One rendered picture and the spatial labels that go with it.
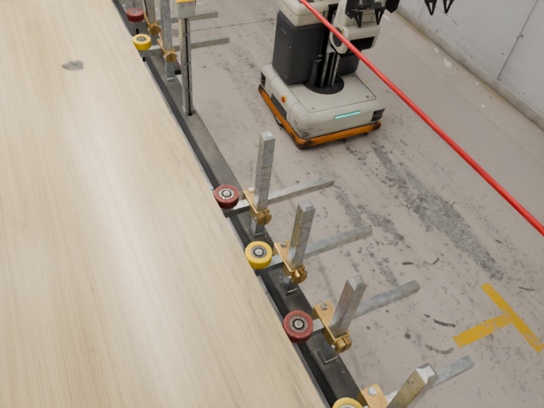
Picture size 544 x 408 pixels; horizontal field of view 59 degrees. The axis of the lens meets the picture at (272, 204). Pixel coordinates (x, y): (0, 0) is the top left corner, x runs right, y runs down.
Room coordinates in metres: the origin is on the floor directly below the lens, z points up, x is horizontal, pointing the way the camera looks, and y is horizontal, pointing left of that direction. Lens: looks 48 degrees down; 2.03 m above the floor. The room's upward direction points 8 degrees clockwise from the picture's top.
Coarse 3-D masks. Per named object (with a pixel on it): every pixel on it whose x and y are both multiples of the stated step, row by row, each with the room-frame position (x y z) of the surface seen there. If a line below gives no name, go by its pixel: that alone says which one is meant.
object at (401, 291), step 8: (392, 288) 0.80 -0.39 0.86; (400, 288) 0.81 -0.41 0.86; (408, 288) 0.81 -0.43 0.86; (416, 288) 0.82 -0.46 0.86; (376, 296) 0.77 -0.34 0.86; (384, 296) 0.77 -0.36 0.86; (392, 296) 0.78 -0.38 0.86; (400, 296) 0.78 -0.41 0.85; (360, 304) 0.73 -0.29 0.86; (368, 304) 0.74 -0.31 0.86; (376, 304) 0.74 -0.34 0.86; (384, 304) 0.76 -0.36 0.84; (360, 312) 0.71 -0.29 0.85; (320, 320) 0.67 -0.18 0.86; (320, 328) 0.64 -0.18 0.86
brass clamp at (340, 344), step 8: (320, 304) 0.71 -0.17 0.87; (328, 304) 0.71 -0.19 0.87; (312, 312) 0.70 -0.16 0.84; (320, 312) 0.68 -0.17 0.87; (328, 312) 0.69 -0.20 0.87; (328, 320) 0.67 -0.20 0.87; (328, 328) 0.64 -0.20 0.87; (328, 336) 0.63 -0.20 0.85; (344, 336) 0.62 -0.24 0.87; (336, 344) 0.60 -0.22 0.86; (344, 344) 0.60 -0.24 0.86; (336, 352) 0.59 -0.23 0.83
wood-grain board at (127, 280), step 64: (0, 0) 2.08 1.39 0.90; (64, 0) 2.16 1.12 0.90; (0, 64) 1.58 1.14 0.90; (128, 64) 1.70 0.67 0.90; (0, 128) 1.21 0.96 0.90; (64, 128) 1.25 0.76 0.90; (128, 128) 1.30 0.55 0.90; (0, 192) 0.93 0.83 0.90; (64, 192) 0.96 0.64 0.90; (128, 192) 1.00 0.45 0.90; (192, 192) 1.03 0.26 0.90; (0, 256) 0.70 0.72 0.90; (64, 256) 0.73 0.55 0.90; (128, 256) 0.76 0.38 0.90; (192, 256) 0.79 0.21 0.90; (0, 320) 0.52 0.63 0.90; (64, 320) 0.54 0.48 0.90; (128, 320) 0.57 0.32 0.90; (192, 320) 0.59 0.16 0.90; (256, 320) 0.62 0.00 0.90; (0, 384) 0.37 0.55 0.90; (64, 384) 0.39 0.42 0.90; (128, 384) 0.41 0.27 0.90; (192, 384) 0.43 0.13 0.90; (256, 384) 0.45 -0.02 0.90
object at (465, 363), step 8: (456, 360) 0.61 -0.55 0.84; (464, 360) 0.62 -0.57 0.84; (472, 360) 0.62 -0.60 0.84; (440, 368) 0.58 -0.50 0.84; (448, 368) 0.59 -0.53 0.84; (456, 368) 0.59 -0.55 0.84; (464, 368) 0.59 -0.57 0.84; (440, 376) 0.56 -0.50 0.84; (448, 376) 0.56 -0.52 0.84; (440, 384) 0.55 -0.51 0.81
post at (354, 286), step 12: (360, 276) 0.66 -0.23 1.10; (348, 288) 0.63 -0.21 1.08; (360, 288) 0.62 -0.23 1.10; (348, 300) 0.62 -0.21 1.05; (336, 312) 0.64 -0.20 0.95; (348, 312) 0.62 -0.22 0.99; (336, 324) 0.63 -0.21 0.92; (348, 324) 0.63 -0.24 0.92; (336, 336) 0.62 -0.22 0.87; (324, 348) 0.64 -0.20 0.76
